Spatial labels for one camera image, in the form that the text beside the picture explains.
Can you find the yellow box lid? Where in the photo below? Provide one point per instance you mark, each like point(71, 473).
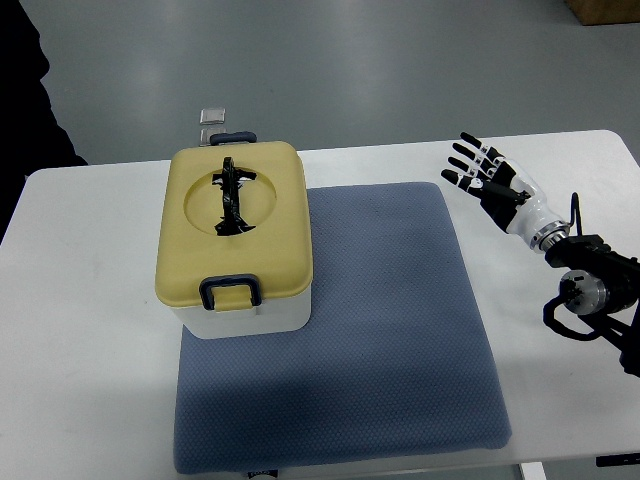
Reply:
point(235, 227)

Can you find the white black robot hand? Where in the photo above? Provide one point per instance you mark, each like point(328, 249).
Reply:
point(506, 192)

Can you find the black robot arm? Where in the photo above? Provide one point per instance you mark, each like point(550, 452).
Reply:
point(599, 283)

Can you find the dark clothed person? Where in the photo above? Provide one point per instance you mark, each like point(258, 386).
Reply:
point(31, 138)

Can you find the brown cardboard box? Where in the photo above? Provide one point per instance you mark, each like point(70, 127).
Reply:
point(604, 12)

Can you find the blue padded mat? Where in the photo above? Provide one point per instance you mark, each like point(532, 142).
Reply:
point(394, 360)

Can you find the white storage box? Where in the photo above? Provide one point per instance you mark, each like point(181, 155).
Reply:
point(263, 316)

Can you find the black table control panel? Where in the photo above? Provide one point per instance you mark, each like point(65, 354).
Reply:
point(629, 459)

